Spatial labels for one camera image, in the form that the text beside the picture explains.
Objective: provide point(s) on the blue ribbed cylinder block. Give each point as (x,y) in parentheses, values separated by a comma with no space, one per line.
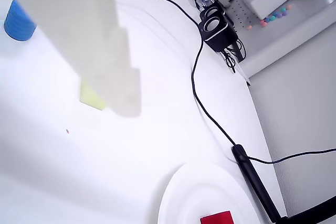
(18,27)

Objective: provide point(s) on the red textured cube block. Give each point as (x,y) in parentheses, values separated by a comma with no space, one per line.
(216,218)

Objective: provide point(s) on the black bar stand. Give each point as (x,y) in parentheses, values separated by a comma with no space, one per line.
(244,161)

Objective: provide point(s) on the white round plate bin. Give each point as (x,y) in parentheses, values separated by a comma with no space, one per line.
(189,192)

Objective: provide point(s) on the white perforated pegboard panel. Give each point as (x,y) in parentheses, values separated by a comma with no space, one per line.
(244,14)

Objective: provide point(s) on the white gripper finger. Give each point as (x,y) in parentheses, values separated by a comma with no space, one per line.
(78,24)

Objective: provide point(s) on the purple small ball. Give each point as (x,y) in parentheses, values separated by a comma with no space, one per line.
(280,15)

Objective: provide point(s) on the black desktop speaker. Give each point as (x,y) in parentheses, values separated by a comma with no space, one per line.
(220,35)

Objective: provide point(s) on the teal small ball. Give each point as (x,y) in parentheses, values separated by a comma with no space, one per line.
(273,18)

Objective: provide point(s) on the yellow-green cube block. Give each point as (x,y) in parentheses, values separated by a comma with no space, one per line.
(90,98)

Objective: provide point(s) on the red small ball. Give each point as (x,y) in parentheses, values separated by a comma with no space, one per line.
(263,22)

